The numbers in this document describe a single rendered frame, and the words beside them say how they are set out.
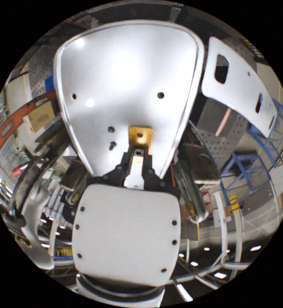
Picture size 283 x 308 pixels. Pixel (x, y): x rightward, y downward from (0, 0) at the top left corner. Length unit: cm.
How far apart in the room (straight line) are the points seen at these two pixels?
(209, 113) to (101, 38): 19
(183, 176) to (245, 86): 21
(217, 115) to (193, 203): 16
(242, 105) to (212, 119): 6
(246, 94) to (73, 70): 26
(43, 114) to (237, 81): 30
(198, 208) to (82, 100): 25
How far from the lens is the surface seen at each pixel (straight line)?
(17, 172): 30
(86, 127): 18
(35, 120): 18
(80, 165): 38
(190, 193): 18
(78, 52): 17
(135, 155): 15
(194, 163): 22
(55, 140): 23
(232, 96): 17
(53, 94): 25
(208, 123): 18
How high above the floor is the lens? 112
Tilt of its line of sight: 46 degrees down
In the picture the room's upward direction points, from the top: 173 degrees counter-clockwise
